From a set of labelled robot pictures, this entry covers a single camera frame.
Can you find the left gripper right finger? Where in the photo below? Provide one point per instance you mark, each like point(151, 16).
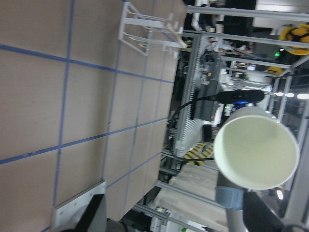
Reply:
point(258, 217)

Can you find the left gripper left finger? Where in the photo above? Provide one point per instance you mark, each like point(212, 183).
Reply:
point(93, 219)

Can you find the cream plastic cup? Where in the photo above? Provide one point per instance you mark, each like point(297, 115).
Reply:
point(254, 150)

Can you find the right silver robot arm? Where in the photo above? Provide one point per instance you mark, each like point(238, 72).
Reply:
point(230, 197)

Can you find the white wire cup rack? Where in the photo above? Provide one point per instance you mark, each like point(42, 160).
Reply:
point(161, 33)

